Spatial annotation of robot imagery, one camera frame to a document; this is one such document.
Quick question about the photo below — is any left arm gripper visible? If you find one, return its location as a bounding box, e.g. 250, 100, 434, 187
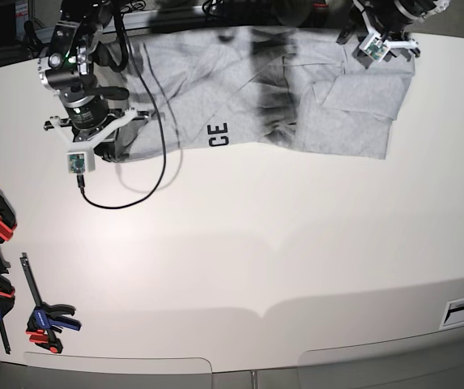
336, 1, 422, 58

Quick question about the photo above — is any black right camera cable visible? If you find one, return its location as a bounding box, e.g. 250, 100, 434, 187
76, 24, 168, 211

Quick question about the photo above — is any blue black bar clamp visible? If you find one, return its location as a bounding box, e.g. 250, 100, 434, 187
20, 253, 82, 354

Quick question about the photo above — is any left arm black robot arm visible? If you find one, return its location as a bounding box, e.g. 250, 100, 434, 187
337, 0, 450, 62

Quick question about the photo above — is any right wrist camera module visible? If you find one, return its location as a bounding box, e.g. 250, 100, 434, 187
66, 150, 95, 175

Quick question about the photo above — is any grey T-shirt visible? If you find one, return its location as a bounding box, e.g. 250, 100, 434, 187
97, 27, 415, 160

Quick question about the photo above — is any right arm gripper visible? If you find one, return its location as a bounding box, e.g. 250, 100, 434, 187
44, 96, 151, 162

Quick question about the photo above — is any right arm black robot arm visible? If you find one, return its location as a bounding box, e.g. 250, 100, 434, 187
38, 1, 131, 142

